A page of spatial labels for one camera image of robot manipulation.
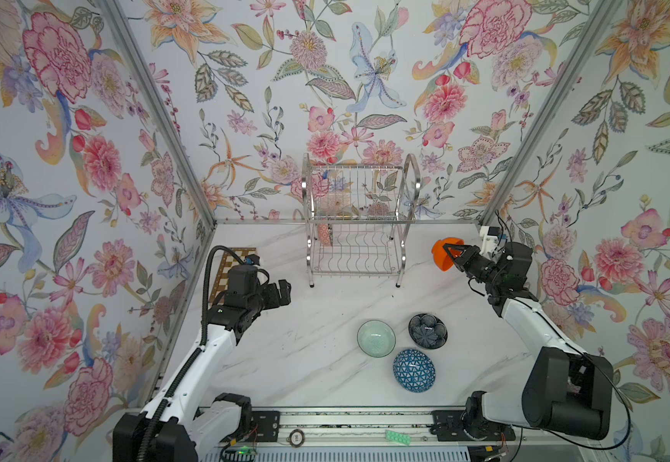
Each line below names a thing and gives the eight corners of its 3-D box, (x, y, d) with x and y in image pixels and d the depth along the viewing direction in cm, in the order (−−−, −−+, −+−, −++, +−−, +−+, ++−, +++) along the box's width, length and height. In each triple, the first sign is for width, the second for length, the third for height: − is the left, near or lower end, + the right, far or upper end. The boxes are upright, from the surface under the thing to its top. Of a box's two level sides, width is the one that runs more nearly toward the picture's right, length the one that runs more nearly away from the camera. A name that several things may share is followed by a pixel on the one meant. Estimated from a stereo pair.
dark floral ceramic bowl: (411, 349, 88) (414, 344, 85) (406, 319, 95) (408, 313, 91) (446, 349, 88) (451, 344, 85) (439, 319, 95) (443, 313, 91)
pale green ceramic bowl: (357, 360, 86) (358, 354, 83) (356, 326, 93) (357, 320, 90) (395, 360, 87) (397, 354, 83) (390, 326, 93) (393, 320, 90)
